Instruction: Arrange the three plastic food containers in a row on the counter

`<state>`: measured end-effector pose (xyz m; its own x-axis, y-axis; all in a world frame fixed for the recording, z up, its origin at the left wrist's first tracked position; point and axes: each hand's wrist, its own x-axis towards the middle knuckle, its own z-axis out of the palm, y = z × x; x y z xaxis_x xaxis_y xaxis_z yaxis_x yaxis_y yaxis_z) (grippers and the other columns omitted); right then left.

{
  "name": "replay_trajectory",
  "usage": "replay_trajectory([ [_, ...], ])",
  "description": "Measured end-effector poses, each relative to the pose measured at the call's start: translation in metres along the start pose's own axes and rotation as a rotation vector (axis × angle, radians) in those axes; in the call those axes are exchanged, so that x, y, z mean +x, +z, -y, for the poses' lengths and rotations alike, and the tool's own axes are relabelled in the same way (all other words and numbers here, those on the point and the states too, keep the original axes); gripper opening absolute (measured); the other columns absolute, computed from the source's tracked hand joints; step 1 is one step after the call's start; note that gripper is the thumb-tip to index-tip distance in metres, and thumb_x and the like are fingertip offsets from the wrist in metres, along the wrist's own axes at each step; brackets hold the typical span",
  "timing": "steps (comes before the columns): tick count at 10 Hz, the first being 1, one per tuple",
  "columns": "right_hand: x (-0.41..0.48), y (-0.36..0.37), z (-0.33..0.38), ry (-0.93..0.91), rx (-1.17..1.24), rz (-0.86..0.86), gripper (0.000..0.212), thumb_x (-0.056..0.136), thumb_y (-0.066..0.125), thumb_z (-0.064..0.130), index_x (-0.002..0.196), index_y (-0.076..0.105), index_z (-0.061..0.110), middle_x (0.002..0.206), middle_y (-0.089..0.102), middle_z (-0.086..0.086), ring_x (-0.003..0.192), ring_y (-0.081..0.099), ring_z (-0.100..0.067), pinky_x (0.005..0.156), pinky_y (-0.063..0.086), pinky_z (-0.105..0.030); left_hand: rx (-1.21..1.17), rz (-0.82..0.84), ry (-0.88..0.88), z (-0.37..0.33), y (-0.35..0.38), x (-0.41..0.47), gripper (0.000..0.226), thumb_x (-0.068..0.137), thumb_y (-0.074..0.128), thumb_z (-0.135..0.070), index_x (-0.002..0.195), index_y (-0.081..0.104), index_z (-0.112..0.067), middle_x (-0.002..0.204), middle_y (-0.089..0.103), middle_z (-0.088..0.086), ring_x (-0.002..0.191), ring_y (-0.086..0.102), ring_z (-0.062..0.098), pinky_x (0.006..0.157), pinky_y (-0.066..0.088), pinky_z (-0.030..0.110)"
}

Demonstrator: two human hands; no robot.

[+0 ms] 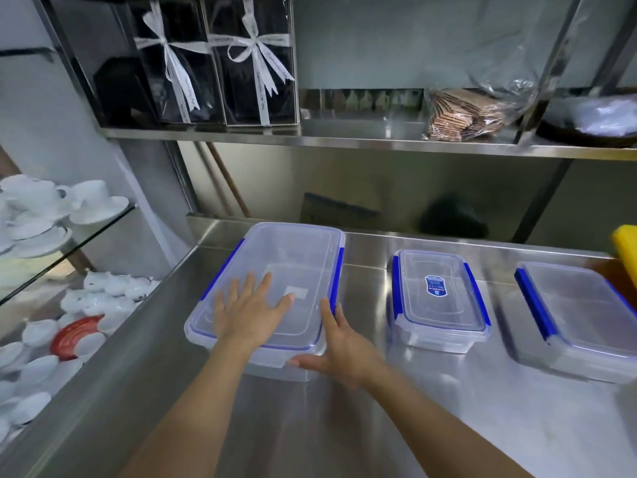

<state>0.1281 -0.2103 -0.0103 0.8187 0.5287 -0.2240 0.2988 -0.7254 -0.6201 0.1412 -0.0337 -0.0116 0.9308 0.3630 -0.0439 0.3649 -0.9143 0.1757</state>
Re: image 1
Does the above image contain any stainless steel shelf unit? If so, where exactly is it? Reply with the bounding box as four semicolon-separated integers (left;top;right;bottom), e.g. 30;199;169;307
34;0;637;245

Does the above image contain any brown wooden pole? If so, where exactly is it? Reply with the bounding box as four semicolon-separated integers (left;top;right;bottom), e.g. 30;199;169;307
204;141;251;219

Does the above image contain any person's right forearm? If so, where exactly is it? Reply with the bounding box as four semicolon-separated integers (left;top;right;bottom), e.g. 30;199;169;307
366;365;535;478

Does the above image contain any red plate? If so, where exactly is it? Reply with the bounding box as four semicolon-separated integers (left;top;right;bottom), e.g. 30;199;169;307
49;315;106;362

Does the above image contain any group of white cups and saucers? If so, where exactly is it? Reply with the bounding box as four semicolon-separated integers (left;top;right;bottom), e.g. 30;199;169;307
0;173;130;260

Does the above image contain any small clear labelled container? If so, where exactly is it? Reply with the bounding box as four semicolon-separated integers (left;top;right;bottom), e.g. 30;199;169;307
391;249;492;354

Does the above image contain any medium clear blue-clip container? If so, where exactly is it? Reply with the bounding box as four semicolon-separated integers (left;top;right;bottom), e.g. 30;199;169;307
514;261;637;385

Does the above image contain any large clear blue-clip container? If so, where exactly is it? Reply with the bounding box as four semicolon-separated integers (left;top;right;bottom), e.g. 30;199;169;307
184;222;347;383

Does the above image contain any person's right hand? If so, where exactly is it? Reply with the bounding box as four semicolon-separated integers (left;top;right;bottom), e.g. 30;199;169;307
290;299;387;390

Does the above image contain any person's left forearm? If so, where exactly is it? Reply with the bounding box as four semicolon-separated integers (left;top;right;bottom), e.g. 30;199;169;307
117;338;259;478

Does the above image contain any yellow plastic object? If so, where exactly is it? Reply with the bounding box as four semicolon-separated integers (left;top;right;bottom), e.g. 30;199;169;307
610;224;637;290

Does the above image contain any person's left hand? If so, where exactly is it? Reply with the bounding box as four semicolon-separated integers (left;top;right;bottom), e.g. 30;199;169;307
213;273;295;355

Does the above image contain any plastic bag of brown coasters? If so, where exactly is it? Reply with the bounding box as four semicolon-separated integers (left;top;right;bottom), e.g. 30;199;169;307
422;43;542;144

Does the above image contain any dark tray with white plastic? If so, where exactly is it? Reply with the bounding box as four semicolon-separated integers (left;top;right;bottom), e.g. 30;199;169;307
539;86;637;148

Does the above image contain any glass shelf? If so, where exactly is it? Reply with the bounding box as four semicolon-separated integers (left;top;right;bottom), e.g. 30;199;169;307
0;200;138;308

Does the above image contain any clear gift box white ribbon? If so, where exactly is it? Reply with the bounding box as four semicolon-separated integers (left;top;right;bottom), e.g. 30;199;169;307
125;0;226;126
202;0;301;129

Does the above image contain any pile of white crockery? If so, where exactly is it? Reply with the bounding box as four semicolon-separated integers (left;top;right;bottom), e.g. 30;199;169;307
0;270;161;446

